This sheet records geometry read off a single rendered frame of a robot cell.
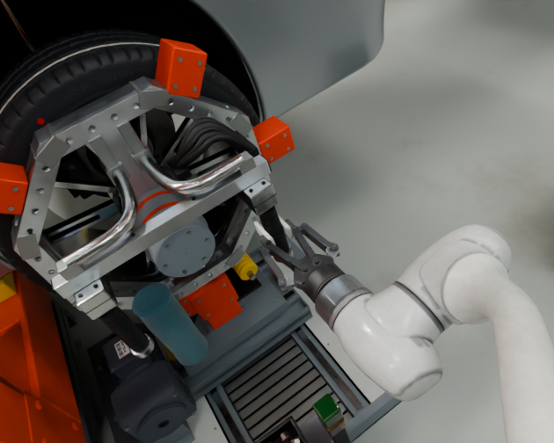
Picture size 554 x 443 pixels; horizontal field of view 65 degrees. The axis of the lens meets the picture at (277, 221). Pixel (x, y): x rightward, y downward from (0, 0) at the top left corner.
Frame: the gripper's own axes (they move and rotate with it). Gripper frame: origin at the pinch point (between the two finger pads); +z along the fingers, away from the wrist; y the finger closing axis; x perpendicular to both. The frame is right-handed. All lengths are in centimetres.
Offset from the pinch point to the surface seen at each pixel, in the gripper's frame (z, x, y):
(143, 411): 10, -43, -48
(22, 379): 15, -12, -60
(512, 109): 58, -83, 159
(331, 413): -29.9, -17.0, -11.0
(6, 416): 0, -3, -59
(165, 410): 9, -46, -44
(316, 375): 5, -77, -3
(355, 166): 84, -83, 78
